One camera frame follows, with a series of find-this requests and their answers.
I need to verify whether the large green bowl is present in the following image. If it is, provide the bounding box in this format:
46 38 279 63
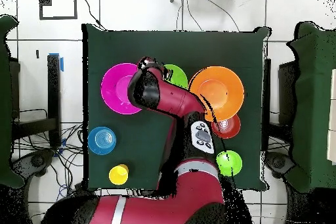
162 64 189 90

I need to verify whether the large orange bowl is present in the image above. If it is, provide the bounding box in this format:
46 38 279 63
188 65 245 122

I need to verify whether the large pink bowl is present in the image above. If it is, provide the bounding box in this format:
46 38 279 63
100 62 144 115

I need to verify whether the dark green tablecloth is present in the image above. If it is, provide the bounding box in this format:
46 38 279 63
285 21 336 193
81 23 271 192
0 14 26 189

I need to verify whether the small orange bowl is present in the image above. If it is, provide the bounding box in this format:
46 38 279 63
211 114 242 140

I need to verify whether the small blue bowl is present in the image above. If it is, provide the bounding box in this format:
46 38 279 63
87 125 117 156

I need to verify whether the small green bowl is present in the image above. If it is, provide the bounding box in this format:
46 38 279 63
215 150 243 177

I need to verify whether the black metal stand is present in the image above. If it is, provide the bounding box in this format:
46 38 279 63
11 54 62 148

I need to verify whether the black power brick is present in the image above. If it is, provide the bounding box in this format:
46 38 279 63
73 181 93 197

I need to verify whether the black box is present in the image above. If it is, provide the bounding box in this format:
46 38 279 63
9 59 21 120
278 60 299 125

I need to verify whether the dark grey chair base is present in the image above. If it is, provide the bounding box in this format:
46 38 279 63
11 149 56 180
264 151 296 179

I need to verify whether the black floor tape square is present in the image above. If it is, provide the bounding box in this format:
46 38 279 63
38 0 79 20

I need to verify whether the white box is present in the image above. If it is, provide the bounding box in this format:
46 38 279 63
326 68 336 166

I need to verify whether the black upright post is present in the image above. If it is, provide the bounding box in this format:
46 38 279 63
261 58 272 151

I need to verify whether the tangle of cables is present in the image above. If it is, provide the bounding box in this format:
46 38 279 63
12 108 142 224

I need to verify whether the thin black cable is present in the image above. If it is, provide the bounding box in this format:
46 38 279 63
194 0 240 32
77 0 107 31

